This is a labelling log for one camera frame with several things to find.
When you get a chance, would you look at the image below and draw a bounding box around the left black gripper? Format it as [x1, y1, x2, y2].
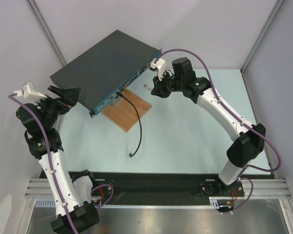
[36, 85, 81, 127]

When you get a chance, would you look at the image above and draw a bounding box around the silver transceiver module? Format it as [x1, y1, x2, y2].
[144, 84, 153, 91]

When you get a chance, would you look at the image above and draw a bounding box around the dark grey network switch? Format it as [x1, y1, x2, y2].
[50, 30, 162, 117]

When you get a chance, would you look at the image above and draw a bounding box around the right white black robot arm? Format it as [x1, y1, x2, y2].
[150, 57, 266, 196]

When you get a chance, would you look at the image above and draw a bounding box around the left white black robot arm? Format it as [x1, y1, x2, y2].
[9, 81, 100, 234]

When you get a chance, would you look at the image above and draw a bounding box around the wooden board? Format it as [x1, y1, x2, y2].
[101, 89, 152, 133]

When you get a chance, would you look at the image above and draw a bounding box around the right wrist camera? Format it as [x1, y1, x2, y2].
[149, 58, 167, 81]

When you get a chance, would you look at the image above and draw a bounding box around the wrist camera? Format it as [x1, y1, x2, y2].
[149, 58, 167, 81]
[14, 81, 47, 102]

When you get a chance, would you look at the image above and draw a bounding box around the black ethernet cable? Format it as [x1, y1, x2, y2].
[117, 91, 144, 158]

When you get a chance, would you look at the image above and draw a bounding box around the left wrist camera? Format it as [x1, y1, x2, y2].
[14, 81, 47, 102]

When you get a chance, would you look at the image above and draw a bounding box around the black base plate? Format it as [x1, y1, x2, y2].
[90, 173, 245, 206]

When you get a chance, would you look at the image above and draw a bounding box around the white slotted cable duct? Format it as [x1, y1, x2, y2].
[35, 198, 219, 210]

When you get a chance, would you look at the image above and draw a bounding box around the aluminium rail frame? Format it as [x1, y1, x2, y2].
[24, 179, 293, 234]

